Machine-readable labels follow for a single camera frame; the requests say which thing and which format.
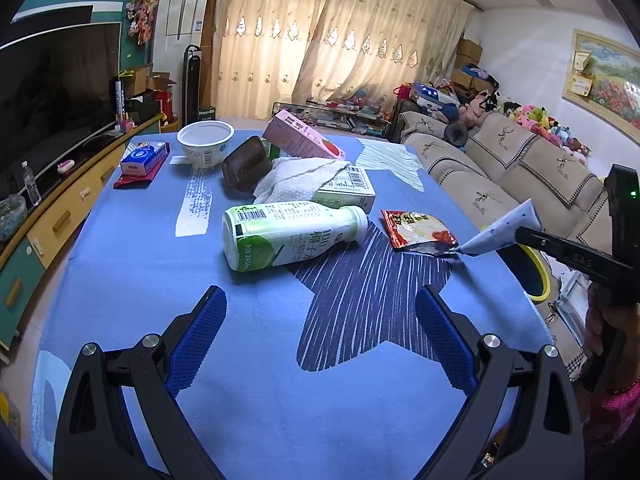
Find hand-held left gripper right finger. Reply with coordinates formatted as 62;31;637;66
415;285;586;480

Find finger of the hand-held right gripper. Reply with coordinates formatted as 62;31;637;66
459;199;623;283

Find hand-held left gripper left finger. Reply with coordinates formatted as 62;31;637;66
54;285;228;480

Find yellow-rimmed trash bin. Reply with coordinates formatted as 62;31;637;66
500;242;552;303

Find red snack packet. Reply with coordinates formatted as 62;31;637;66
380;209;460;259

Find person's right forearm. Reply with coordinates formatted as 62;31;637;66
582;377;640;461

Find person's right hand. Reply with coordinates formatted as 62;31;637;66
584;284;640;392

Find beige sofa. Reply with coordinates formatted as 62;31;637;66
395;110;640;361

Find blue printed tablecloth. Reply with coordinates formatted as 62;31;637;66
30;127;556;480

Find row of plush toys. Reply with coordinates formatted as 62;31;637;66
450;87;593;166

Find white green drink bottle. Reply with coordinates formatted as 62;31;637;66
221;200;369;273

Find framed flower painting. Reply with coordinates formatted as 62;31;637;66
561;27;640;148

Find blue star-print bag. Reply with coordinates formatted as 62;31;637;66
410;81;443;111

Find green white carton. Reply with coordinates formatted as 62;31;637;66
310;164;377;215

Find red flat packet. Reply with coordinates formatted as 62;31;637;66
113;142;172;190

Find stacked cardboard boxes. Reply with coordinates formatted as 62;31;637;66
452;39;493;93

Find brown plastic tray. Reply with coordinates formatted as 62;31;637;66
221;136;273;193

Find wooden television cabinet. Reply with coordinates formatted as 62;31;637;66
0;115;168;351

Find white paper towel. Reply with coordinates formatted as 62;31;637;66
252;156;352;206

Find blue tissue pack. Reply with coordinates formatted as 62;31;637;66
120;142;167;177

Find white paper bowl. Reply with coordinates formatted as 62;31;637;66
176;120;236;168

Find low glass table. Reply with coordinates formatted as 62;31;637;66
270;95;393;136

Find pink drink carton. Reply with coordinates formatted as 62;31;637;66
262;109;347;161

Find glass bowl with greens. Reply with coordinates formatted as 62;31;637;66
0;195;28;243

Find clear water bottle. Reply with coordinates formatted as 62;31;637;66
21;161;42;207

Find black tower fan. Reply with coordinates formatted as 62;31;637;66
182;44;203;126

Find open cardboard boxes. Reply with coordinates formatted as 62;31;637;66
120;62;178;111

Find cream curtains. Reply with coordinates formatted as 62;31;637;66
210;0;476;123

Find black television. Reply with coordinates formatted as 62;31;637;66
0;20;123;186

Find white standing air conditioner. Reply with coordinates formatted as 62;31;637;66
150;0;213;126

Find hanging flower decoration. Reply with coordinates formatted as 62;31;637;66
126;0;160;46

